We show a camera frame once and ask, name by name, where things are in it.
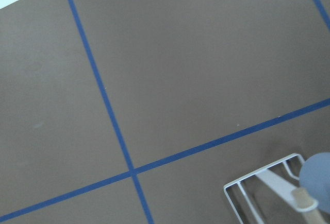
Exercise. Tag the light blue plastic cup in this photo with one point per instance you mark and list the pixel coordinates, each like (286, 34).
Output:
(314, 176)

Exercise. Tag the brown table mat blue grid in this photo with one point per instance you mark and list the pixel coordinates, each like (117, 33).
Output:
(140, 111)

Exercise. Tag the white wire cup holder rack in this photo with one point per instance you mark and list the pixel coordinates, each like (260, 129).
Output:
(282, 178)

